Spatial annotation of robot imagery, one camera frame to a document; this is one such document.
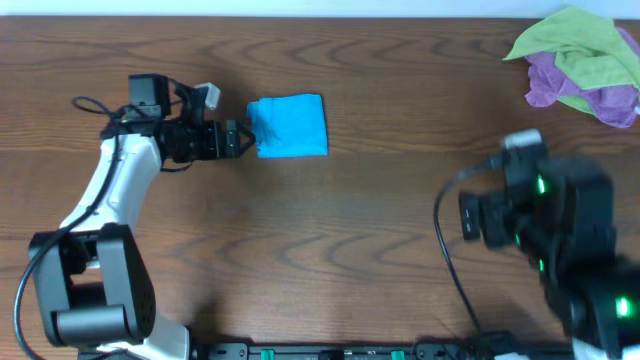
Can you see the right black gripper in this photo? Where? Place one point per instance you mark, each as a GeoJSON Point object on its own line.
{"type": "Point", "coordinates": [485, 206]}

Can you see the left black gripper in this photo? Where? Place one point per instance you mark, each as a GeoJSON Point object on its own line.
{"type": "Point", "coordinates": [214, 137]}

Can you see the blue microfiber cloth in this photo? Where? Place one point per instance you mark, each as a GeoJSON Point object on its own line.
{"type": "Point", "coordinates": [290, 126]}

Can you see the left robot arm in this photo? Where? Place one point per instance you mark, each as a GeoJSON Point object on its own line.
{"type": "Point", "coordinates": [93, 290]}

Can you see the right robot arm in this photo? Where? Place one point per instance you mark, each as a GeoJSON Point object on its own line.
{"type": "Point", "coordinates": [596, 302]}

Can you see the purple microfiber cloth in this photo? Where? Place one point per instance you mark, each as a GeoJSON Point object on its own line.
{"type": "Point", "coordinates": [610, 102]}

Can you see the green microfiber cloth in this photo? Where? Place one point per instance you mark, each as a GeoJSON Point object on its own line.
{"type": "Point", "coordinates": [580, 45]}

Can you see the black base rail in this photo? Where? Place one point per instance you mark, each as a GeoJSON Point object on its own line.
{"type": "Point", "coordinates": [420, 351]}

